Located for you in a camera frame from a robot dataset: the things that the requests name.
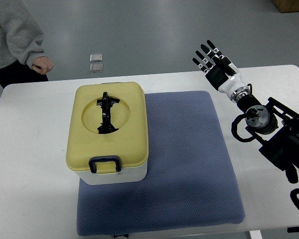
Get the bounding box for blue padded mat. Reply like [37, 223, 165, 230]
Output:
[77, 91, 245, 236]

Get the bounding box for yellow box lid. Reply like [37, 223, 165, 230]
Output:
[66, 82, 149, 174]

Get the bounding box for lower metal floor plate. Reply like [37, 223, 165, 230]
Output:
[89, 63, 103, 73]

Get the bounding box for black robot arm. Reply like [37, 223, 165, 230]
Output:
[192, 40, 299, 184]

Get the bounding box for metal floor plate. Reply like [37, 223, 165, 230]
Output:
[89, 63, 103, 73]
[90, 53, 103, 62]

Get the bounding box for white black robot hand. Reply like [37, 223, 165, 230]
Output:
[192, 40, 250, 102]

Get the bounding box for upper metal floor plate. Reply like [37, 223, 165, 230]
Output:
[90, 53, 103, 62]

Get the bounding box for white storage box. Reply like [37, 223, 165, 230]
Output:
[75, 161, 148, 185]

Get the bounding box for brown cardboard box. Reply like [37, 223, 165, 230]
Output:
[273, 0, 299, 13]

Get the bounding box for black trousers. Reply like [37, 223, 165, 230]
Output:
[0, 61, 48, 89]

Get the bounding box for person's hand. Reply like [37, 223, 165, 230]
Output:
[32, 56, 54, 75]

